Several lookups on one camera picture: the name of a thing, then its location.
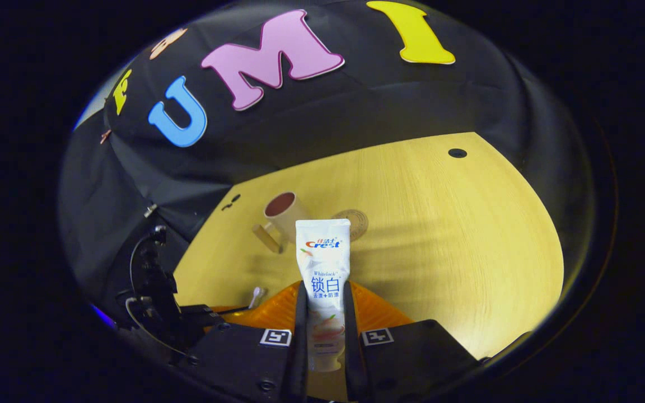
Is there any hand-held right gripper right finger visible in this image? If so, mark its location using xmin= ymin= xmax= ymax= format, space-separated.
xmin=344 ymin=282 xmax=483 ymax=403

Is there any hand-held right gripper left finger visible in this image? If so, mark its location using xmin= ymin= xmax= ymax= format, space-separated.
xmin=187 ymin=282 xmax=309 ymax=403

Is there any white toothpaste tube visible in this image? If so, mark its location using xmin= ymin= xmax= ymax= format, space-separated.
xmin=295 ymin=218 xmax=352 ymax=373

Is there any beige cup with wooden handle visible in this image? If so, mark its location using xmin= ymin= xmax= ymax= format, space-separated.
xmin=252 ymin=192 xmax=312 ymax=254

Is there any round wooden coaster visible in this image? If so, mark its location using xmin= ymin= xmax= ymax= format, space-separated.
xmin=332 ymin=209 xmax=369 ymax=242

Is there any wooden desktop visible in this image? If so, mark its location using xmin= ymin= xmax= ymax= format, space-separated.
xmin=172 ymin=132 xmax=565 ymax=403

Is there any black backdrop cloth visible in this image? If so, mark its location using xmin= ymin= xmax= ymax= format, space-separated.
xmin=58 ymin=0 xmax=597 ymax=314

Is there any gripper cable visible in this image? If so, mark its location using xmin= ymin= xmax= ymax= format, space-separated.
xmin=124 ymin=231 xmax=189 ymax=357

